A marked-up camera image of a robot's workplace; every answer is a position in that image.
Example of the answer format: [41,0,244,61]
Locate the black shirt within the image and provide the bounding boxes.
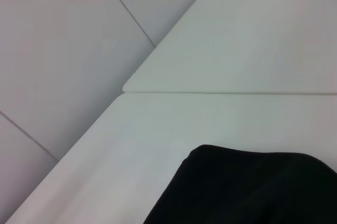
[143,144,337,224]

